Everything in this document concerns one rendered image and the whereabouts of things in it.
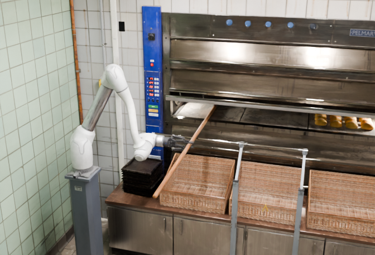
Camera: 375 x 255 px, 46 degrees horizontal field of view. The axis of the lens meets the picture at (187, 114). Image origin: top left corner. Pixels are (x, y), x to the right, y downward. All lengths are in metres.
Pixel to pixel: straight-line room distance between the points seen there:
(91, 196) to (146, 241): 0.76
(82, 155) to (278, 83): 1.65
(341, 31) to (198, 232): 1.94
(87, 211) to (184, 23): 1.68
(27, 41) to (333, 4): 2.30
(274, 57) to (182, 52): 0.77
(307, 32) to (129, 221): 2.13
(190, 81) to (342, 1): 1.36
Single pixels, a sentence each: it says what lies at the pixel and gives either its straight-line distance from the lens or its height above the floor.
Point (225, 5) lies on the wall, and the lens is 3.65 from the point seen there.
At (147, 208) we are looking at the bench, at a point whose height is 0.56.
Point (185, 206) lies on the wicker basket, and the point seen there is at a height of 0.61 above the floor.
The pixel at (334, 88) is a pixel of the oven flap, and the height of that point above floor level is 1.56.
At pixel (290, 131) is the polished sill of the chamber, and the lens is 3.83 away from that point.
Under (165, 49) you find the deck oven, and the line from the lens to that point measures 3.84.
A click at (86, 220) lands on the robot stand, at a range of 3.60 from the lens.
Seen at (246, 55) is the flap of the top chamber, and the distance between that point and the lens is 3.68.
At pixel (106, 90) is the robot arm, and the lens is 3.44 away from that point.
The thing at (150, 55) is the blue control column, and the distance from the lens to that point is 3.86.
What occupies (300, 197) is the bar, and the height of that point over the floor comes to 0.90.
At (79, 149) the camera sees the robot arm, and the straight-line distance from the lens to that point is 3.36.
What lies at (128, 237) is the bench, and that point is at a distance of 4.05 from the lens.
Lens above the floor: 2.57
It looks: 20 degrees down
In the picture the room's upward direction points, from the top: straight up
